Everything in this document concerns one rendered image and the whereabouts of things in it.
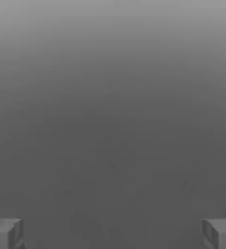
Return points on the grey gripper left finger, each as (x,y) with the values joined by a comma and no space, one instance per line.
(3,233)

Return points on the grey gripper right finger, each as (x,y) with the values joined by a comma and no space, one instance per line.
(222,233)

